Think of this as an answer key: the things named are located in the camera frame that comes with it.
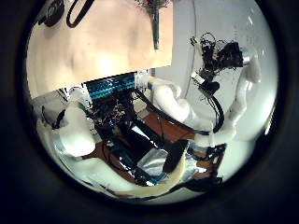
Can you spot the blue electronics panel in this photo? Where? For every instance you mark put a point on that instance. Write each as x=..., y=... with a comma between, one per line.
x=110, y=85

